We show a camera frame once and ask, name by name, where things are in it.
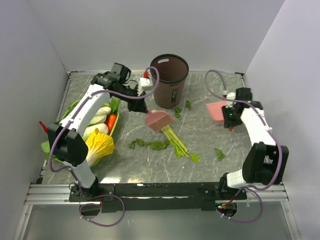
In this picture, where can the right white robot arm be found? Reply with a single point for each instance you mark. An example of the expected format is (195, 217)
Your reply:
(266, 161)

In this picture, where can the pink hand brush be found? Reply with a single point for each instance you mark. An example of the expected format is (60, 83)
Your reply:
(158, 119)

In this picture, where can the green leafy lettuce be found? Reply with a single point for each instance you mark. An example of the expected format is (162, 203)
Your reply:
(45, 145)

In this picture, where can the green vegetable basket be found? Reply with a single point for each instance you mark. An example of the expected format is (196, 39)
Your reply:
(114, 105)

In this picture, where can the orange carrot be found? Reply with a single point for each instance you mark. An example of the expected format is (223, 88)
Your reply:
(111, 122)

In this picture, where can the brown trash bin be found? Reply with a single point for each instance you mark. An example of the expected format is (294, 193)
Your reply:
(173, 71)

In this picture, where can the pink dustpan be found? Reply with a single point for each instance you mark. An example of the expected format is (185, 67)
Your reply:
(215, 111)

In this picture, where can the celery stalk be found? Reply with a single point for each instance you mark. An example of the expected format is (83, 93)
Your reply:
(180, 148)

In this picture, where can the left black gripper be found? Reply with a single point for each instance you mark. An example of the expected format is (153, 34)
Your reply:
(138, 105)

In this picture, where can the green scrap by bin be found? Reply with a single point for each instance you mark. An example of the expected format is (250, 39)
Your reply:
(177, 112)

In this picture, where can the white green bok choy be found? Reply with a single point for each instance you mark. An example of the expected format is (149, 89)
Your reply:
(98, 122)

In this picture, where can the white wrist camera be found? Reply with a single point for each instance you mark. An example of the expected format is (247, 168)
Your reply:
(144, 85)
(229, 98)

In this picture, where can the red chili pepper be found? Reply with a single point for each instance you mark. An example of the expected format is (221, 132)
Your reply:
(44, 127)

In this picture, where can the green scrap front right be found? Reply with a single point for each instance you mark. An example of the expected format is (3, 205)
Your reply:
(220, 154)

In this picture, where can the yellow napa cabbage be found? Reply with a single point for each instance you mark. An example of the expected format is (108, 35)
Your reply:
(99, 145)

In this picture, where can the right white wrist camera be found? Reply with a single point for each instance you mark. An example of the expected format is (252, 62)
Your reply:
(229, 98)

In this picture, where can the aluminium frame rail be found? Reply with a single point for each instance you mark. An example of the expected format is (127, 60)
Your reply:
(59, 194)

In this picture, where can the long green paper scrap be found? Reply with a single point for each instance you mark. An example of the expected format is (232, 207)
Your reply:
(154, 145)

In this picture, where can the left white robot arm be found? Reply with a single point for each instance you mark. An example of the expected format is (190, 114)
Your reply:
(66, 137)

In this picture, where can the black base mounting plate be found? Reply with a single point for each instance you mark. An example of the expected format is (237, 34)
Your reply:
(114, 197)

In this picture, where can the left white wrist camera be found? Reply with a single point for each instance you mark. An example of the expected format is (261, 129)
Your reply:
(144, 85)

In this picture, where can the green scrap right of bin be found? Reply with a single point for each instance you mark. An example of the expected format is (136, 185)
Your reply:
(189, 105)

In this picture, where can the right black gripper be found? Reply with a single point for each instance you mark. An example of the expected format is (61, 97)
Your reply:
(228, 122)

